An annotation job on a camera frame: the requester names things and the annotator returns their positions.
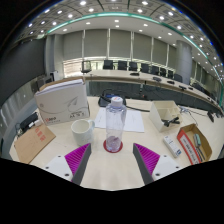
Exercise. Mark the small white oblong box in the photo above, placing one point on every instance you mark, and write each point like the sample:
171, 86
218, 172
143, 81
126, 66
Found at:
172, 146

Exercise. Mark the clear plastic water bottle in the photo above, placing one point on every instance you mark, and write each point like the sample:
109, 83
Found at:
115, 126

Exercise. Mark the black clip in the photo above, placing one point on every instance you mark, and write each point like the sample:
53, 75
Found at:
171, 121

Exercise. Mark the black desk phone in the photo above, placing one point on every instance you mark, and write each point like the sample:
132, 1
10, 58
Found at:
104, 100

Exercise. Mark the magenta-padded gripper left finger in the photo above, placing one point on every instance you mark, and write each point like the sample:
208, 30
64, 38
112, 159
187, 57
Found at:
77, 157

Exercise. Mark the flat round red coaster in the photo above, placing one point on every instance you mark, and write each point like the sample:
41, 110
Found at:
105, 147

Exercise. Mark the long curved conference desk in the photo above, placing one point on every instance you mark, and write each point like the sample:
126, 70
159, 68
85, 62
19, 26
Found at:
133, 90

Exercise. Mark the round ceiling lights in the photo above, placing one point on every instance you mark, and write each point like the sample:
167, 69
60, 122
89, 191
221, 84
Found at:
116, 20

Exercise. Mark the brown paper envelope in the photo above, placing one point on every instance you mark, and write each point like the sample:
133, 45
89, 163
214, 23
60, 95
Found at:
31, 145

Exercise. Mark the black office chairs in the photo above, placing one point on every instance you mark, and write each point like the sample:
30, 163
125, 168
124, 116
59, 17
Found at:
122, 65

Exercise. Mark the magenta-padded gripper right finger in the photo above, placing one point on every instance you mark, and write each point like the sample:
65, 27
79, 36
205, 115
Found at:
147, 157

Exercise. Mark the beige open cardboard box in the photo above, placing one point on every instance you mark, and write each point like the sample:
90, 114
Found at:
156, 115

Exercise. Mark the brown open box red side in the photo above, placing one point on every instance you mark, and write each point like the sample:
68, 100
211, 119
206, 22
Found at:
186, 146

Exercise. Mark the white ceramic mug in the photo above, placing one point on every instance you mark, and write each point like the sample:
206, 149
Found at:
81, 132

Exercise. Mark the white printer paper box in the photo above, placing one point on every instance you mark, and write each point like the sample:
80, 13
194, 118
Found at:
60, 103

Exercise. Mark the black power adapter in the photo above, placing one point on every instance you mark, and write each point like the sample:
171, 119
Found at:
28, 121

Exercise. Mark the white paper sheet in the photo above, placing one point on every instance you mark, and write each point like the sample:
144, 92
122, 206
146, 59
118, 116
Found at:
135, 120

